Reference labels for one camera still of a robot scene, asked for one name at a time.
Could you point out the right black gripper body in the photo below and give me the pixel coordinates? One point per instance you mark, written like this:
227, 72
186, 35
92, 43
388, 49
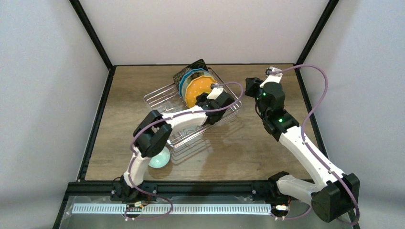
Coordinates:
251, 87

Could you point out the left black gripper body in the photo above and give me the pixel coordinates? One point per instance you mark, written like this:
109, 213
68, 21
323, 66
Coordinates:
204, 103

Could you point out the orange plate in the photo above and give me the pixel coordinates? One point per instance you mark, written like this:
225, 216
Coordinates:
197, 87

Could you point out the light blue floral plate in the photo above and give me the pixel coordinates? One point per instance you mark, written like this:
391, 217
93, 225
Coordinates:
191, 77

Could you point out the metal wire dish rack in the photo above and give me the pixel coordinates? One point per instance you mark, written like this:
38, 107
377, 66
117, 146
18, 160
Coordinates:
168, 100

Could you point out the black floral square plate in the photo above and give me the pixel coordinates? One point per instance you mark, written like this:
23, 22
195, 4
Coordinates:
196, 65

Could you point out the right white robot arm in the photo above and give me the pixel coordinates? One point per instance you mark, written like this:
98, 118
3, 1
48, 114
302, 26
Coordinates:
332, 192

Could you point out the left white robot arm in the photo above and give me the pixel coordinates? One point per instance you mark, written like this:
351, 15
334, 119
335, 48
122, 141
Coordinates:
152, 134

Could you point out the pale green small bowl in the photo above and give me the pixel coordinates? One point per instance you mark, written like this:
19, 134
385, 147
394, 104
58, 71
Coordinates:
161, 159

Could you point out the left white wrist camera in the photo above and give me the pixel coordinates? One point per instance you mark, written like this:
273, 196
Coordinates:
215, 92

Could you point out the right black frame post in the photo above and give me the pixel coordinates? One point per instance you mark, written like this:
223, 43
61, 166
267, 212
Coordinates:
322, 21

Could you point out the black frame post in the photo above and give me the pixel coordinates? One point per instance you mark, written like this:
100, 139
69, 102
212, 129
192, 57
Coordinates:
80, 11
322, 21

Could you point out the white slotted cable duct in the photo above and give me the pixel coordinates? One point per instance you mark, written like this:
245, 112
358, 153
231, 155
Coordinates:
179, 209

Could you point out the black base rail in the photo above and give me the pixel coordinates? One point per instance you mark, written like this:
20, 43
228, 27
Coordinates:
266, 190

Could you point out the left black frame post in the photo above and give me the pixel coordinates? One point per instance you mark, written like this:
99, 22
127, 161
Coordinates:
80, 11

